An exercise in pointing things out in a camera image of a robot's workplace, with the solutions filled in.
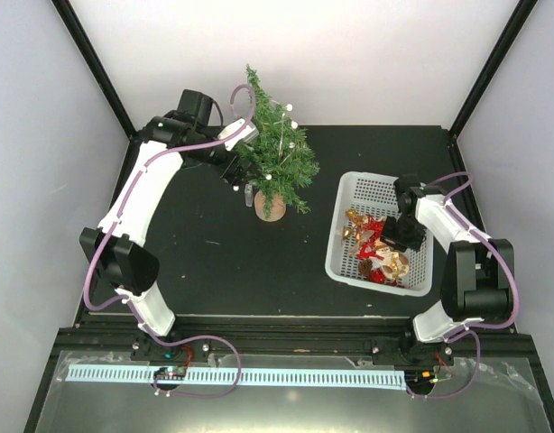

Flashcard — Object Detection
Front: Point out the black aluminium rail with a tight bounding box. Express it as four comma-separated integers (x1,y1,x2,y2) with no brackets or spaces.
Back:
62,315,531,362

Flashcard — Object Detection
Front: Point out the right circuit board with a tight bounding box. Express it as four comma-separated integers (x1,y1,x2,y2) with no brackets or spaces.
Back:
404,370,439,384

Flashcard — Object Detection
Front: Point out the small green christmas tree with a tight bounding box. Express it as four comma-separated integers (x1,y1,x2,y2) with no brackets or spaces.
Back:
236,66,319,222

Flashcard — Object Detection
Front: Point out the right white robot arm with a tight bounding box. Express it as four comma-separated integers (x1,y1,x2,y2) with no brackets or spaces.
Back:
381,172,520,364

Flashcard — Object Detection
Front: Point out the circuit board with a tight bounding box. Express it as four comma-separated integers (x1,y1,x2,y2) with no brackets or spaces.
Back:
404,370,439,384
153,366,187,382

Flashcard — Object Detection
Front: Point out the white plastic basket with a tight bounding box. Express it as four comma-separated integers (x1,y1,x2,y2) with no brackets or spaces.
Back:
325,171,434,297

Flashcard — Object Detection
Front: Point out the left circuit board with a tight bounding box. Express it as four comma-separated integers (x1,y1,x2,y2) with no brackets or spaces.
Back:
153,366,187,382

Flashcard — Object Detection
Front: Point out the black frame post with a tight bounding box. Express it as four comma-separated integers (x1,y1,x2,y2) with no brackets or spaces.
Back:
51,0,137,136
449,0,538,139

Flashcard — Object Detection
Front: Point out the pile of christmas ornaments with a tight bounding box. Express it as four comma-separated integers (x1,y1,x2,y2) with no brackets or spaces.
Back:
342,209,410,287

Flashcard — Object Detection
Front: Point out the left black frame post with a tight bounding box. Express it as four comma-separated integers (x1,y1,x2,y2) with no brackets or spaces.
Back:
51,0,137,136

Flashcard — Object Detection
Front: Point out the string of white lights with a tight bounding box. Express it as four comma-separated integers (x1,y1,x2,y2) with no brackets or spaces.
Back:
231,99,300,208

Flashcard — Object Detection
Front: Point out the white slotted cable duct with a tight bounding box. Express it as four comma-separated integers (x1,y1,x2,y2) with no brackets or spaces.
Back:
65,364,406,391

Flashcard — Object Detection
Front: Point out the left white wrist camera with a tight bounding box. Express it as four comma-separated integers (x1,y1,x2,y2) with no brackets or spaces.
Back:
217,118,259,151

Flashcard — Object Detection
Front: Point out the right black frame post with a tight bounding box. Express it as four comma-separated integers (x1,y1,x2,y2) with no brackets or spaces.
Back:
449,0,538,139

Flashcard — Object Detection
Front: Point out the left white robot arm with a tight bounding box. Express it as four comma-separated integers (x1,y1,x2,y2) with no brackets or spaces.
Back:
79,89,258,360

